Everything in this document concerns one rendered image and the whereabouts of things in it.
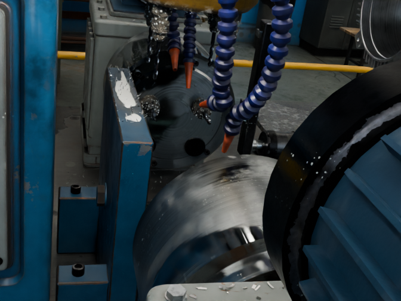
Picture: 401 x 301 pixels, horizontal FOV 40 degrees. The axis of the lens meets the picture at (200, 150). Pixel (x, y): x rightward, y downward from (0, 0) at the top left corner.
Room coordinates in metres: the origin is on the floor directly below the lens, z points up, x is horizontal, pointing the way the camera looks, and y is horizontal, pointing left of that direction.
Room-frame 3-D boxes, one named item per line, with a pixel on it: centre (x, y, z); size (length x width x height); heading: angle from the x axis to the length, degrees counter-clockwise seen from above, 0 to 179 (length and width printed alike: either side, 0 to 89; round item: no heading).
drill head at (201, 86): (1.11, 0.10, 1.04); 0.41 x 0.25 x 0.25; 16
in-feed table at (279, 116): (1.41, -0.24, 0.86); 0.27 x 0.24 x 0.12; 16
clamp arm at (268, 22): (0.96, -0.08, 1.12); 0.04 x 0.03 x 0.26; 106
